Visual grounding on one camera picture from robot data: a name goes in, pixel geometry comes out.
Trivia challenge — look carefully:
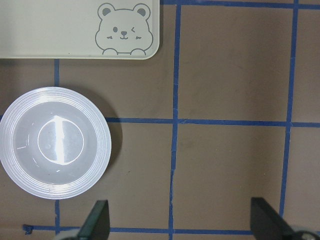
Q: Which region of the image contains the white round plate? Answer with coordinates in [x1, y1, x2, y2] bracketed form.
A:
[0, 86, 112, 200]

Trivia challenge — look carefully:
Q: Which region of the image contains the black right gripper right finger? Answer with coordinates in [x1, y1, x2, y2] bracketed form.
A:
[250, 197, 294, 240]

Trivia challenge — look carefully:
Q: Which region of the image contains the cream bear tray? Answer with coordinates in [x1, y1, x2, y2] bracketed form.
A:
[0, 0, 160, 60]

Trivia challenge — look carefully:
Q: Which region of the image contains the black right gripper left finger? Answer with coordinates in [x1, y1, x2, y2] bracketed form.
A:
[76, 200, 110, 240]

